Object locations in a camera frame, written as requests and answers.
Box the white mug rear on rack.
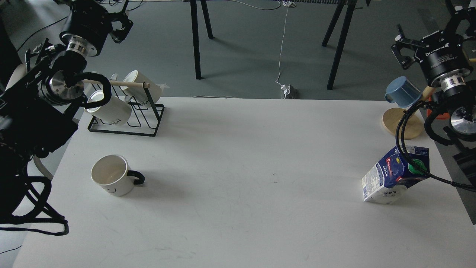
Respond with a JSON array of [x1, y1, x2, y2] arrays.
[[121, 70, 162, 108]]

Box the white power cable on floor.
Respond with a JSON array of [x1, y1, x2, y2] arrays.
[[208, 0, 297, 90]]

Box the black cable on floor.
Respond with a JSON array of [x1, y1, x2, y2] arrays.
[[15, 0, 144, 52]]

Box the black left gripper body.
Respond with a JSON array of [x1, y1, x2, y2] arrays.
[[59, 0, 113, 57]]

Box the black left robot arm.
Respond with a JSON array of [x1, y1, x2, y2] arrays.
[[1, 0, 133, 236]]

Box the blue white milk carton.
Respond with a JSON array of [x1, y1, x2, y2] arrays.
[[361, 147, 428, 205]]

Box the grey power plug box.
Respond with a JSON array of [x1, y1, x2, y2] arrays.
[[281, 85, 299, 99]]

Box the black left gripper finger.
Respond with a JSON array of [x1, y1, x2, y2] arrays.
[[109, 10, 133, 44]]

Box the white smiley mug black handle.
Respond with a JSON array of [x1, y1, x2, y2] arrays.
[[90, 154, 145, 197]]

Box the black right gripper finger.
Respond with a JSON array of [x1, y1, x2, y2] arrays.
[[391, 24, 423, 70], [445, 0, 476, 38]]

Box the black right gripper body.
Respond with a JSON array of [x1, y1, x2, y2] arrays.
[[415, 31, 474, 87]]

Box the black table legs left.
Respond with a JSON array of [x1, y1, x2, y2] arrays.
[[189, 0, 214, 80]]

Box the white mug on rack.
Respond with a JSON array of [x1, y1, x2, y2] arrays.
[[121, 70, 162, 108], [84, 96, 132, 126]]

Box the wooden mug tree stand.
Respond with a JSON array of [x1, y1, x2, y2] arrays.
[[382, 74, 475, 146]]

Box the blue mug on tree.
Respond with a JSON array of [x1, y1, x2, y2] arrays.
[[384, 76, 423, 108]]

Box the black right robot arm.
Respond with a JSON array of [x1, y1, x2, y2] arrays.
[[391, 0, 476, 192]]

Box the white mug front on rack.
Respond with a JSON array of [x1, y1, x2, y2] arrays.
[[84, 96, 132, 126]]

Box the black wire mug rack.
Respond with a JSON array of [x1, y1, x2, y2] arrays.
[[84, 71, 167, 136]]

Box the black table legs right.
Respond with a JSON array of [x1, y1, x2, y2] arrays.
[[322, 0, 357, 90]]

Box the black table legs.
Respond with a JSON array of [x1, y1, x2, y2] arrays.
[[189, 0, 214, 80], [322, 0, 357, 90]]

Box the orange mug on tree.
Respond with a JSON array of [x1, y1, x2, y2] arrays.
[[425, 99, 450, 120]]

